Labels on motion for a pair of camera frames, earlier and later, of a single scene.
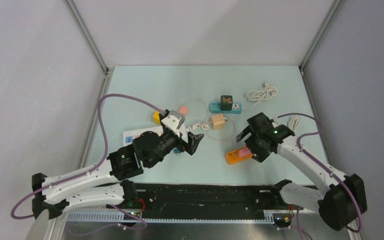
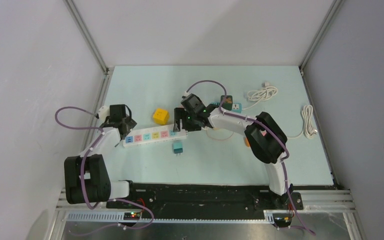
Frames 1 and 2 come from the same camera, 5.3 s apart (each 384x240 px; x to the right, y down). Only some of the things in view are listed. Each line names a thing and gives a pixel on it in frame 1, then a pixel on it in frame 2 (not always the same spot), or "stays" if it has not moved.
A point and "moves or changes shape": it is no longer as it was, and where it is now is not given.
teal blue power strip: [215, 107] stays
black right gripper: [259, 154] to [180, 113]
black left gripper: [193, 140] to [130, 123]
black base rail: [206, 198] stays
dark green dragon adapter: [226, 101] stays
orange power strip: [233, 157] moves or changes shape
